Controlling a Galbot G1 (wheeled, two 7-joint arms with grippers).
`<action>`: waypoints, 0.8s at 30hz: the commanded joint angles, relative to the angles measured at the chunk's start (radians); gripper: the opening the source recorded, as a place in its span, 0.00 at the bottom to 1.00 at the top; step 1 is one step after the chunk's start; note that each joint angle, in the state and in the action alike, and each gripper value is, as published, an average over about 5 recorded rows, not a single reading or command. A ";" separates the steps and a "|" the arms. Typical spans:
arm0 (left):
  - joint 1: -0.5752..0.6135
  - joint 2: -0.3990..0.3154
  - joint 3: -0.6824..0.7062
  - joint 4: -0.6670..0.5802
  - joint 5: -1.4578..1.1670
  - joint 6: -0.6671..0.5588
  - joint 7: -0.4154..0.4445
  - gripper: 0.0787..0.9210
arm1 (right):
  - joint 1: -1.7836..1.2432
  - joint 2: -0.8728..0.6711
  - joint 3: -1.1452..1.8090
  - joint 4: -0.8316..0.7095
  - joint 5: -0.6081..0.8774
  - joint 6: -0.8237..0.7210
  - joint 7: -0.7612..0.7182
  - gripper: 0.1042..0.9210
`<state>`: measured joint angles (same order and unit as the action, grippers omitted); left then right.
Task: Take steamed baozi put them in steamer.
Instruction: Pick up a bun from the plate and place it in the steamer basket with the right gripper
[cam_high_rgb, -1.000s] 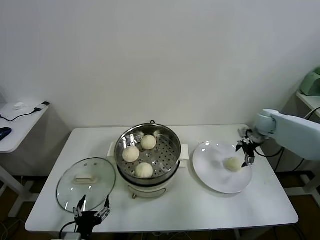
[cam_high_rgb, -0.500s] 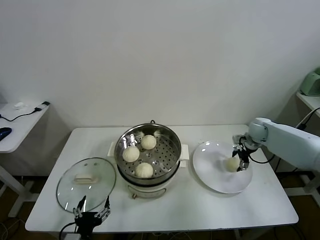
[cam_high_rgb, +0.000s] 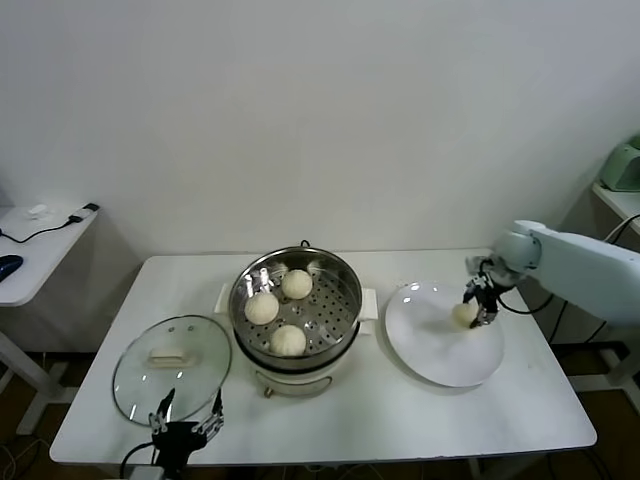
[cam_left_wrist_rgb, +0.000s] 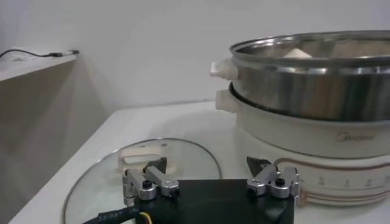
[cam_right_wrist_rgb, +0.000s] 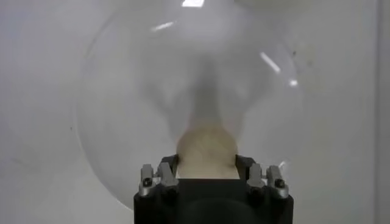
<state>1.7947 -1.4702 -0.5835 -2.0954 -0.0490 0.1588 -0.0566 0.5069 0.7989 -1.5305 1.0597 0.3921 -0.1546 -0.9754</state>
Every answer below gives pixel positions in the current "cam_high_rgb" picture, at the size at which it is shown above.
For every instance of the white steamed baozi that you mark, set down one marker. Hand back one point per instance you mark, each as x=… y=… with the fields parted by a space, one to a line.
x=462 y=315
x=297 y=284
x=261 y=307
x=288 y=340

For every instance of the small white object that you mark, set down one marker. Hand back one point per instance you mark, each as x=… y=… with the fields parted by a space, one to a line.
x=40 y=212

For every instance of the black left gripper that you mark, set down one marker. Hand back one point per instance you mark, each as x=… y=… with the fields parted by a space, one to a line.
x=175 y=437

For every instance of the white side table with mouse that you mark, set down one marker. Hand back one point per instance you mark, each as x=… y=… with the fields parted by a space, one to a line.
x=40 y=260

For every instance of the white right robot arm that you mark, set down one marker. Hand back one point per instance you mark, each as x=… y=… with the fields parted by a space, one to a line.
x=575 y=270

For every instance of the perforated steel steamer basket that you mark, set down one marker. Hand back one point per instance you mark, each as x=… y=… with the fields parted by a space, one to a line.
x=335 y=310

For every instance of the blue computer mouse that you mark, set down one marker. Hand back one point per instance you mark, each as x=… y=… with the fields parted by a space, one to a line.
x=9 y=265

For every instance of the white side table with appliance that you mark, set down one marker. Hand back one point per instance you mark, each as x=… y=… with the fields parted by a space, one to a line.
x=620 y=202

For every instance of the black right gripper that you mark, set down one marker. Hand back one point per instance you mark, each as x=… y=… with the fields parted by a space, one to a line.
x=487 y=295

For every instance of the white round plate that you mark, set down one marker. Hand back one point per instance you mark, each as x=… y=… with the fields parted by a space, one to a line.
x=425 y=350

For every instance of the mint green appliance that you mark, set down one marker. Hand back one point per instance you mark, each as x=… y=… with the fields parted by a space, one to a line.
x=622 y=167

